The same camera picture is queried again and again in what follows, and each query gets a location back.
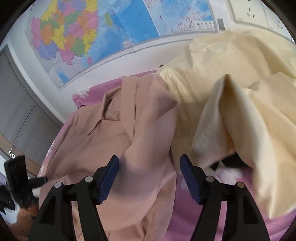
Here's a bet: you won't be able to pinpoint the pink beige jacket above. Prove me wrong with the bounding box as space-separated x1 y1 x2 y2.
39 74 178 240

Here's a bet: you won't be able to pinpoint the person's left hand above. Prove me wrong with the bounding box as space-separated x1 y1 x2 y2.
16 203 39 226

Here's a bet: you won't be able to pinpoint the pink floral bed sheet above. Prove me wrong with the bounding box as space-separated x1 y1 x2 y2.
36 70 296 241

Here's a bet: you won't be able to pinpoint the grey wardrobe doors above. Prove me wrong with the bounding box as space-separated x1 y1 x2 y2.
1 46 63 176

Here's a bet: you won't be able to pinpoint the cream yellow garment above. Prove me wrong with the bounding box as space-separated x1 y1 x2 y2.
158 30 295 218

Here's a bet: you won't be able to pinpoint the colourful wall map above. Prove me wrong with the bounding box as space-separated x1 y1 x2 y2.
26 0 159 89

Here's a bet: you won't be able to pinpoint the white wall panel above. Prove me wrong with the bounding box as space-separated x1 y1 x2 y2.
228 0 295 43

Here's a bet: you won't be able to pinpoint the blue world wall map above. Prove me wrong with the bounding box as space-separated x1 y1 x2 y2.
143 1 228 38

